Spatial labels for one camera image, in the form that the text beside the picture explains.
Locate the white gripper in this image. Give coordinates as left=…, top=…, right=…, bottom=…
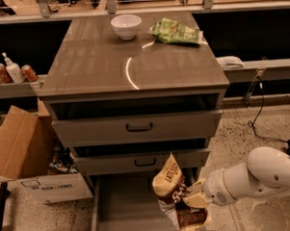
left=182, top=169, right=235, bottom=209

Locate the brown yellow chip bag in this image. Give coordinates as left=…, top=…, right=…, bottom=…
left=152, top=154, right=208, bottom=231

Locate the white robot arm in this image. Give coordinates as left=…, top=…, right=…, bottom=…
left=182, top=146, right=290, bottom=209

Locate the bottom drawer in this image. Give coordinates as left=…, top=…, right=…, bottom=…
left=87, top=167, right=218, bottom=231

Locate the drawer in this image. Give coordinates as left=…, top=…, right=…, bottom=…
left=74, top=148, right=209, bottom=176
left=87, top=167, right=218, bottom=231
left=52, top=111, right=222, bottom=147

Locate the top drawer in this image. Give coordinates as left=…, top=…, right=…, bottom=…
left=52, top=111, right=222, bottom=147

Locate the middle drawer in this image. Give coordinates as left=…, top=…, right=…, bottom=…
left=74, top=148, right=209, bottom=176

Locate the grey drawer cabinet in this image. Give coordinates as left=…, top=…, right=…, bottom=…
left=33, top=9, right=235, bottom=191

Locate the green chip bag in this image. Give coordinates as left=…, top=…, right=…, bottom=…
left=150, top=17, right=203, bottom=45

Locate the white folded cloth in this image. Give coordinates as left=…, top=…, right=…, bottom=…
left=217, top=56, right=244, bottom=68

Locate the white cardboard box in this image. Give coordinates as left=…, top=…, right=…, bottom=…
left=15, top=171, right=94, bottom=206

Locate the white bowl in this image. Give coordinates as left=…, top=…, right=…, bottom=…
left=111, top=14, right=142, bottom=40

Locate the brown cardboard box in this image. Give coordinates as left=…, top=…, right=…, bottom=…
left=0, top=106, right=54, bottom=179

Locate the black stand left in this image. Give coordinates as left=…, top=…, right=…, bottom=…
left=0, top=182, right=10, bottom=231

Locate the red soda can right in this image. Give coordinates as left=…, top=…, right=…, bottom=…
left=21, top=64, right=39, bottom=82

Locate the red soda can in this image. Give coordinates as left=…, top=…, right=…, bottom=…
left=21, top=64, right=39, bottom=82
left=0, top=63, right=13, bottom=83

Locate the white pump bottle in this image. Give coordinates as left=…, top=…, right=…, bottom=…
left=3, top=52, right=25, bottom=84

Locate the red soda can left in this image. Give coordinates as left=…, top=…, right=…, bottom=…
left=0, top=63, right=13, bottom=83

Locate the black floor cable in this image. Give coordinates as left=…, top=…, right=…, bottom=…
left=245, top=79, right=290, bottom=145

